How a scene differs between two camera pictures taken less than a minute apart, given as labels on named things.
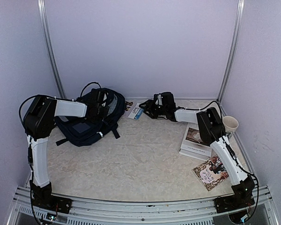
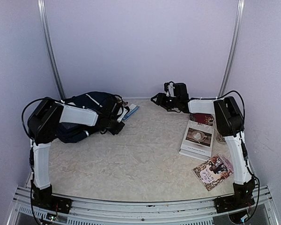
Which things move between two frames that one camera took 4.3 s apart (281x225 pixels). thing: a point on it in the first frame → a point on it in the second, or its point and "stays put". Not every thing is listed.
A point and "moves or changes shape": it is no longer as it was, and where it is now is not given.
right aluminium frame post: (240, 15) stays put
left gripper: (105, 114) → (118, 129)
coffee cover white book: (192, 145) stays put
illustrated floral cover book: (212, 172) stays put
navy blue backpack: (89, 131) moves or changes shape
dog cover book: (136, 112) → (133, 108)
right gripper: (149, 107) → (160, 100)
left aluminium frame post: (42, 10) stays put
